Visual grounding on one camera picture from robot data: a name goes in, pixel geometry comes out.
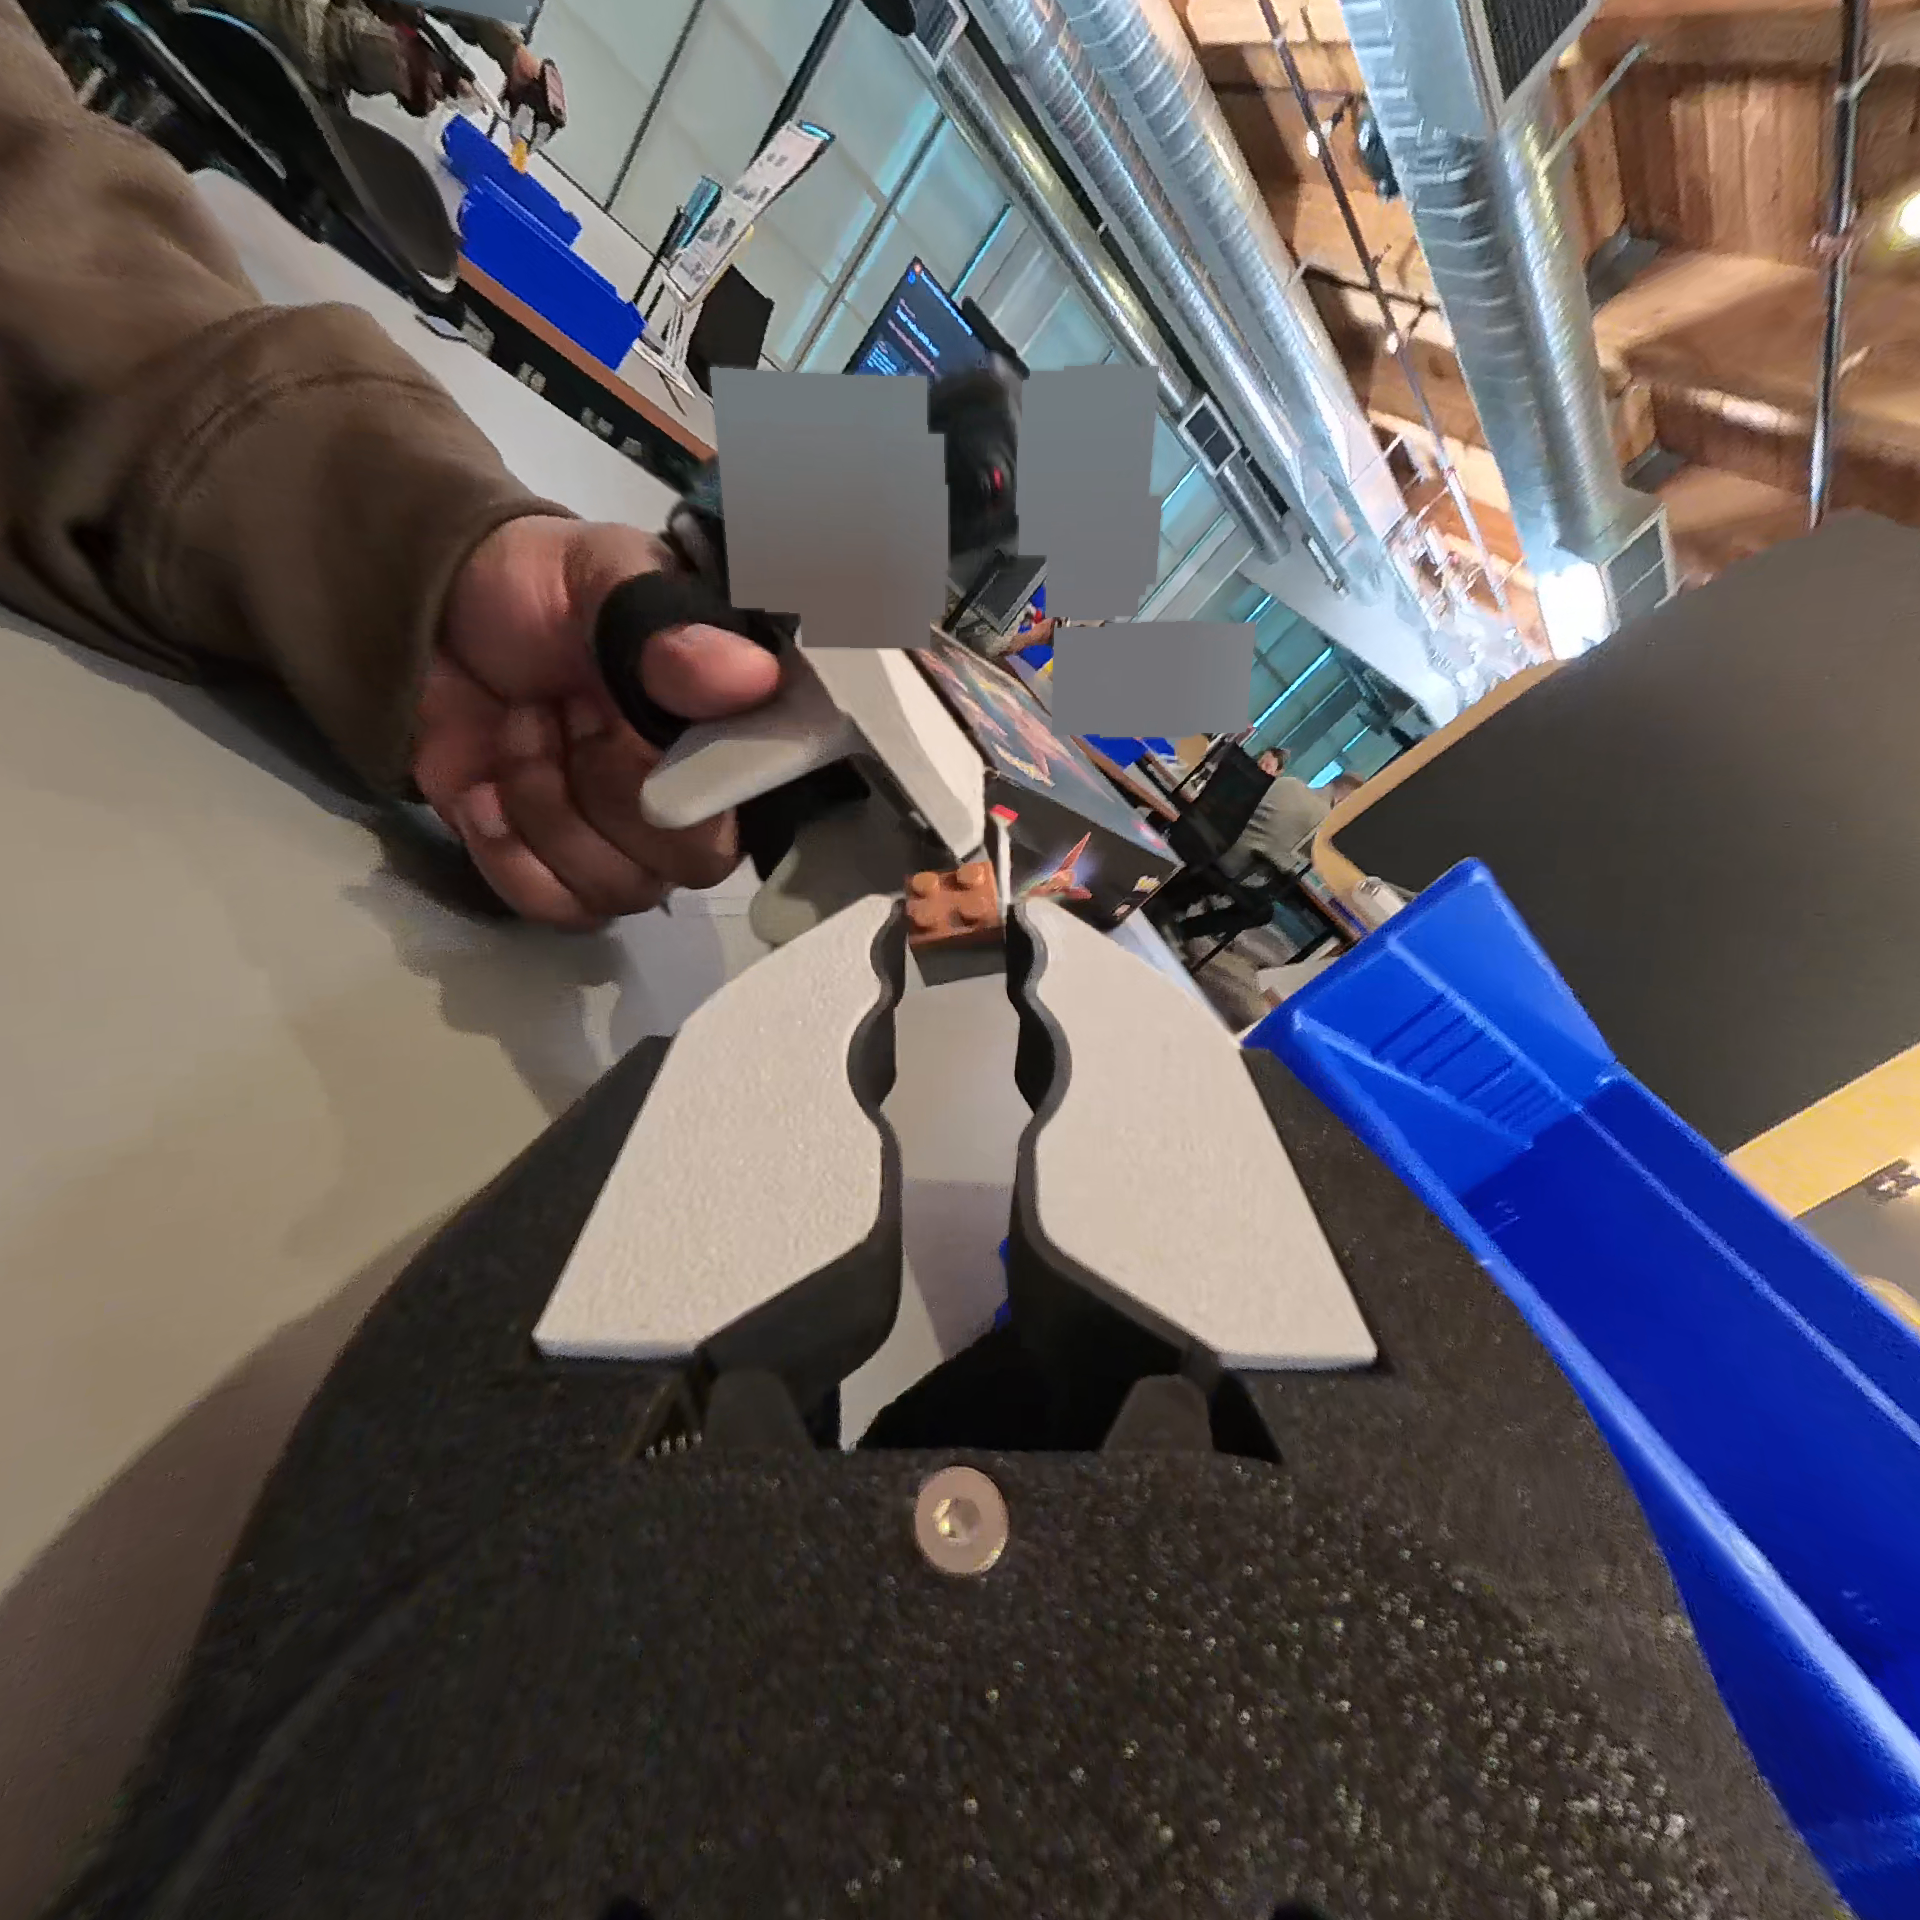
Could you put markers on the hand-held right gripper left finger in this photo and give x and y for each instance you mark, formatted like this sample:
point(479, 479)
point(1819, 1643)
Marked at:
point(721, 1186)

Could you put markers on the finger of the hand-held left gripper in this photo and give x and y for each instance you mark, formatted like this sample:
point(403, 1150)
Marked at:
point(916, 734)
point(803, 908)

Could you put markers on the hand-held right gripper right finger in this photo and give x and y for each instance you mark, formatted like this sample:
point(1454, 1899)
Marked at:
point(1185, 1186)

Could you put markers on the small brown toy brick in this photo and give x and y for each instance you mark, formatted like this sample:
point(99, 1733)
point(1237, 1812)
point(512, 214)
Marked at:
point(949, 903)

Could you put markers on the blue plastic bin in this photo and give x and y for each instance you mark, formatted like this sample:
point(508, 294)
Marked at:
point(556, 278)
point(1652, 1276)
point(503, 173)

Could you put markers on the person's left forearm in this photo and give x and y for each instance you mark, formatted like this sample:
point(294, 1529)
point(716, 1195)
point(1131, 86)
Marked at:
point(195, 422)

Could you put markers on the person's left hand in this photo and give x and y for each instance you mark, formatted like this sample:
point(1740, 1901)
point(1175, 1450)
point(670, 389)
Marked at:
point(524, 722)

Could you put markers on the dark printed toy set box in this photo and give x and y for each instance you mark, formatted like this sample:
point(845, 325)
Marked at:
point(1079, 810)

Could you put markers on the black office chair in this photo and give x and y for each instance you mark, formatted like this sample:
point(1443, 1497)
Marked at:
point(1224, 827)
point(375, 182)

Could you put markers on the dark computer monitor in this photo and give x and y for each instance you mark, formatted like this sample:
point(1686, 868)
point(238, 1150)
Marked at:
point(923, 324)

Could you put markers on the long wooden desk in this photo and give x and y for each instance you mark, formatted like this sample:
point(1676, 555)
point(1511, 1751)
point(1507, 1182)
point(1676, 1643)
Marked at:
point(585, 353)

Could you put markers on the white instruction sheet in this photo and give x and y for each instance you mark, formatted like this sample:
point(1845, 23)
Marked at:
point(744, 225)

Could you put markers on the dark grey divider panel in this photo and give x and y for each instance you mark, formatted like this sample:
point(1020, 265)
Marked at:
point(1652, 780)

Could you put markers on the silver ventilation duct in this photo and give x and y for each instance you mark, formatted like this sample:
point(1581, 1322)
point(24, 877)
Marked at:
point(1516, 270)
point(1185, 225)

